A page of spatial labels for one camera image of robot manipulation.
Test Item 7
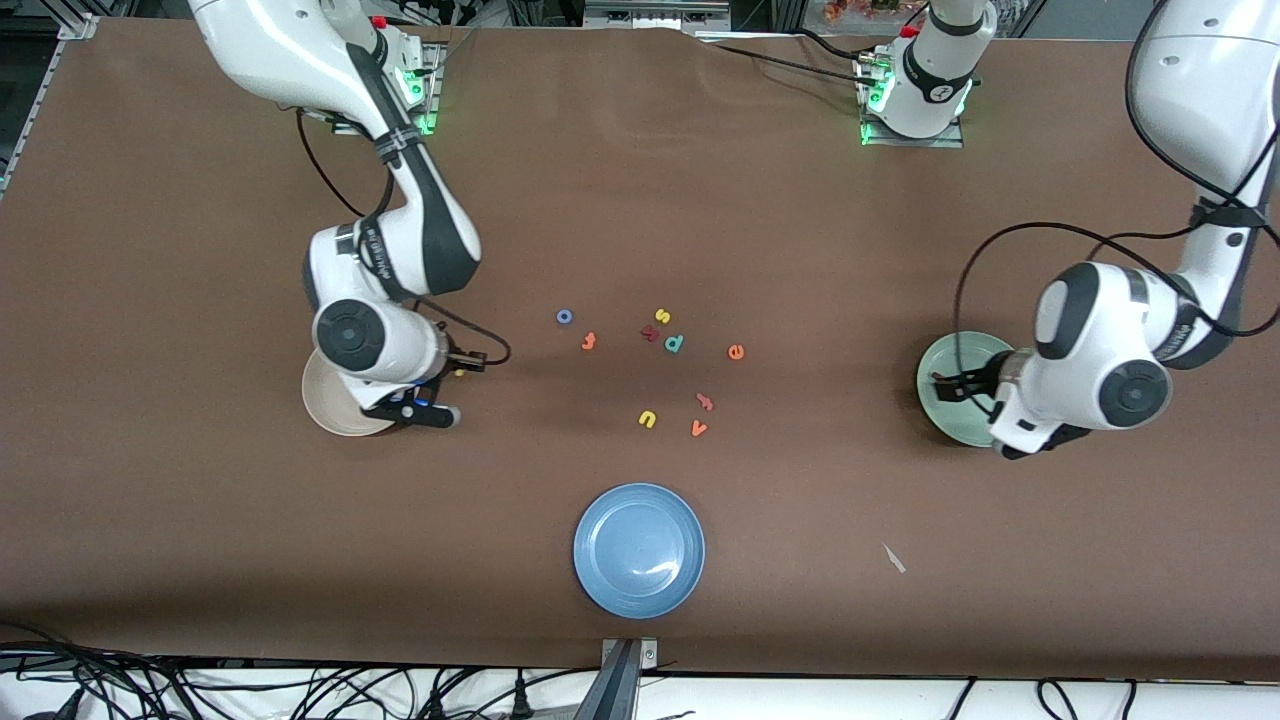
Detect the green plate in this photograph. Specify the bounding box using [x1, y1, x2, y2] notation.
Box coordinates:
[916, 331, 1021, 448]

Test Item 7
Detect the beige plate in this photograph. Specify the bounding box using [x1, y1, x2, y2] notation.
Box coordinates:
[302, 345, 421, 437]

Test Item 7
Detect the brown table cover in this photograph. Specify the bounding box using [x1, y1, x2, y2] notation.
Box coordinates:
[0, 20, 1280, 681]

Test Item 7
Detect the blue plate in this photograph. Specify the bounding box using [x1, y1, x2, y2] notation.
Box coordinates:
[573, 483, 706, 619]

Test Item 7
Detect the grey metal box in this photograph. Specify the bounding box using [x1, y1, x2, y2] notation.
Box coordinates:
[583, 0, 733, 33]

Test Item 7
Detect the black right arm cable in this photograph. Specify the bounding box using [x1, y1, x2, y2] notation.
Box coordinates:
[295, 105, 513, 366]

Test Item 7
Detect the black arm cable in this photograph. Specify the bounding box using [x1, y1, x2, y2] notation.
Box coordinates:
[953, 0, 1280, 411]
[295, 105, 513, 366]

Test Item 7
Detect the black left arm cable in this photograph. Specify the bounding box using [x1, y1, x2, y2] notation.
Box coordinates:
[953, 0, 1280, 411]

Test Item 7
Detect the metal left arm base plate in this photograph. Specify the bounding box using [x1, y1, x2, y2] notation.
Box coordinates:
[855, 55, 966, 149]

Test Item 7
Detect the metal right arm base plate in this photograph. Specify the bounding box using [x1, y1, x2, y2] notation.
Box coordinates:
[395, 40, 443, 136]

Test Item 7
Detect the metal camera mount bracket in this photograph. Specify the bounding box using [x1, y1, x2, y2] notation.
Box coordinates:
[600, 637, 659, 720]

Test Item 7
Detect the aluminium frame profile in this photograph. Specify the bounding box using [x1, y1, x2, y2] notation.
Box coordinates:
[0, 12, 101, 196]

